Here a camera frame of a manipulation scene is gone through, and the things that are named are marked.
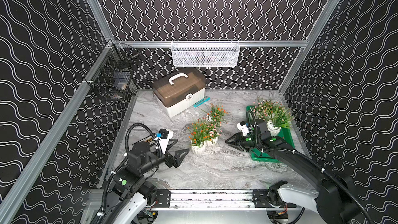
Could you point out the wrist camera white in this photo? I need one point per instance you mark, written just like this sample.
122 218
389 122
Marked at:
243 128
162 139

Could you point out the white box brown lid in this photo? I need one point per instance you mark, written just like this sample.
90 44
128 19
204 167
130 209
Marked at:
180 90

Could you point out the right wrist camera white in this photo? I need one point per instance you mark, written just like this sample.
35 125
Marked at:
243 128

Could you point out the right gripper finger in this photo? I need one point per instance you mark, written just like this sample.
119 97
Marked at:
233 144
234 139

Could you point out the green grass potted plant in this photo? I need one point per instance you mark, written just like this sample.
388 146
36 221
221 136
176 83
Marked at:
282 119

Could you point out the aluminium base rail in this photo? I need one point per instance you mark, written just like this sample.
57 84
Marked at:
214 199

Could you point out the green plastic storage tray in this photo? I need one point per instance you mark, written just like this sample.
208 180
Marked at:
267 144

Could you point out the black wire wall basket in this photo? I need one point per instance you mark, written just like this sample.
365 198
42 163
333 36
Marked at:
113 81

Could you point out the white wire wall basket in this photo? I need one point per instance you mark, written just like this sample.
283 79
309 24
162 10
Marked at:
205 53

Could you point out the orange flower potted plant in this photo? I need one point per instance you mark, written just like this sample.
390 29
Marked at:
198 137

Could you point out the red flower potted plant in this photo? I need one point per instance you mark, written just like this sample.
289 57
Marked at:
216 114

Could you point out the teal utility knife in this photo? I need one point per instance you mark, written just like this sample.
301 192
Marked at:
202 101

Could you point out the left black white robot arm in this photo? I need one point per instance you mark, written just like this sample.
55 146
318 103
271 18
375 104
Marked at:
128 177

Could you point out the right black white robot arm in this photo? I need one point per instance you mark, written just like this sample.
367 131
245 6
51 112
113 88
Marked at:
334 197

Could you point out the pink flower potted plant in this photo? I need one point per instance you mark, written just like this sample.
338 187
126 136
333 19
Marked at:
260 110

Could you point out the pink red flower plant pot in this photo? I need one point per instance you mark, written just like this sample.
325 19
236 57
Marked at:
213 132

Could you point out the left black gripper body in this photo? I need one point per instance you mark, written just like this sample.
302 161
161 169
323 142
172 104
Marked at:
169 160

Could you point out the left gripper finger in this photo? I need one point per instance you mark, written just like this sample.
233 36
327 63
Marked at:
171 143
180 155

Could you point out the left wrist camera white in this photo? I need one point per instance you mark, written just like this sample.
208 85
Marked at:
162 139

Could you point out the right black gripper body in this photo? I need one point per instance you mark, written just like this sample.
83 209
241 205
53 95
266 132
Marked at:
248 141

